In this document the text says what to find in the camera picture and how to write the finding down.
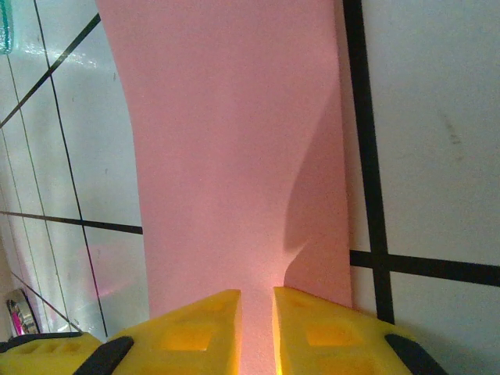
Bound pink cloth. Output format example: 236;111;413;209
95;0;355;375

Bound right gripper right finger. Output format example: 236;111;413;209
272;286;450;375

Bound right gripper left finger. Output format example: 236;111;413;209
77;287;243;375

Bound chrome wire glass rack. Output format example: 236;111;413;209
5;287;40;336

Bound teal translucent plastic cup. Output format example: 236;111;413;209
0;0;15;56

